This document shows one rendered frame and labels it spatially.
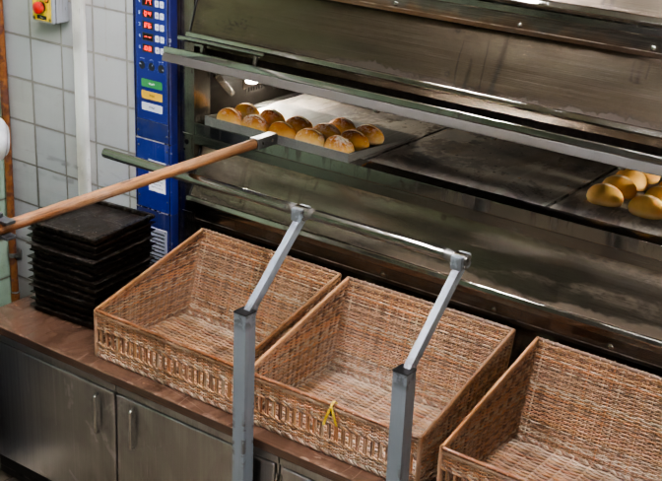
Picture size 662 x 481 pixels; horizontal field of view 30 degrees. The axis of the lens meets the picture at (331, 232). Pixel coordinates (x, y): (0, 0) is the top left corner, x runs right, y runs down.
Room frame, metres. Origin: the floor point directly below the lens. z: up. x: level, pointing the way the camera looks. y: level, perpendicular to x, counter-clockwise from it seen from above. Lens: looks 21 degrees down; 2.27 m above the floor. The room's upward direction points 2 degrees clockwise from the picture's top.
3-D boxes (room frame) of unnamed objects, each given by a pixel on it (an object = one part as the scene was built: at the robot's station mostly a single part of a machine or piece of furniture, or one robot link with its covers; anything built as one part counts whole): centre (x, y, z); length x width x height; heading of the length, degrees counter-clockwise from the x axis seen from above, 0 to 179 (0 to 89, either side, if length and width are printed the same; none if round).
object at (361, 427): (2.95, -0.15, 0.72); 0.56 x 0.49 x 0.28; 55
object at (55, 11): (4.02, 0.95, 1.46); 0.10 x 0.07 x 0.10; 54
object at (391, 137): (3.66, 0.08, 1.19); 0.55 x 0.36 x 0.03; 54
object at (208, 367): (3.29, 0.32, 0.72); 0.56 x 0.49 x 0.28; 54
